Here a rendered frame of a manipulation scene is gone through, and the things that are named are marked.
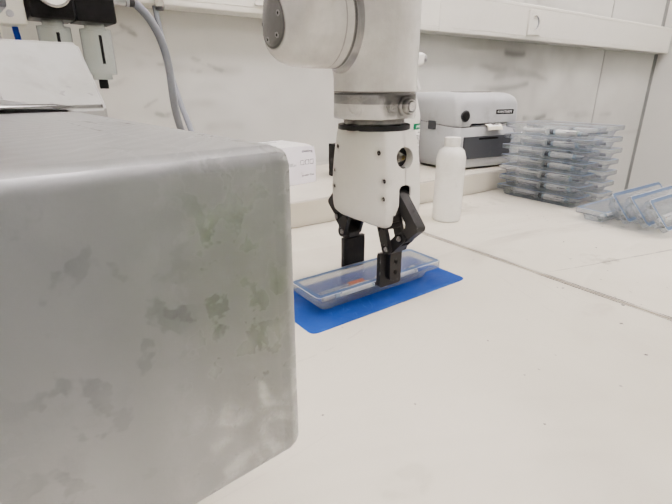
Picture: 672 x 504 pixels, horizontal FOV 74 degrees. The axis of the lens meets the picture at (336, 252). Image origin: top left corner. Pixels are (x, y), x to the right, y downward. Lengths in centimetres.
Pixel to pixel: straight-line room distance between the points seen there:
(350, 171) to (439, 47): 95
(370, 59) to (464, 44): 104
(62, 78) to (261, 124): 78
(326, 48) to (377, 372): 28
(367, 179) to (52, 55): 28
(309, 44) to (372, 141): 11
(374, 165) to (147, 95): 62
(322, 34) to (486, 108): 74
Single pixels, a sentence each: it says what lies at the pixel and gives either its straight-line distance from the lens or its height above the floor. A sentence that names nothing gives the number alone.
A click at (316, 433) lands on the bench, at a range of 33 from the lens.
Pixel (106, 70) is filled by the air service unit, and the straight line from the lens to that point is 62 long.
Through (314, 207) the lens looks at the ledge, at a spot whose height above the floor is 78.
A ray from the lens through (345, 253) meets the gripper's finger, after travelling 53.
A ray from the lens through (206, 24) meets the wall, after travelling 102.
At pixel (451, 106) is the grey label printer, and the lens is 106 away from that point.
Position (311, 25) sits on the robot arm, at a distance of 40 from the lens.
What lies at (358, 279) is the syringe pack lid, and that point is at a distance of 50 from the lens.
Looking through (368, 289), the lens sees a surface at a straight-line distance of 49.
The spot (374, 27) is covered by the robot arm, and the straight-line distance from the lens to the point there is 44.
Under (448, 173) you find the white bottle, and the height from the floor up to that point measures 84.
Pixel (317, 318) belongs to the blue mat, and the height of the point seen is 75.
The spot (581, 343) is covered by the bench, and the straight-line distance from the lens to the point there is 48.
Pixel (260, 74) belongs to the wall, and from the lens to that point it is 106.
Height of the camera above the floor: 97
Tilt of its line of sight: 20 degrees down
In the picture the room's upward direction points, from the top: straight up
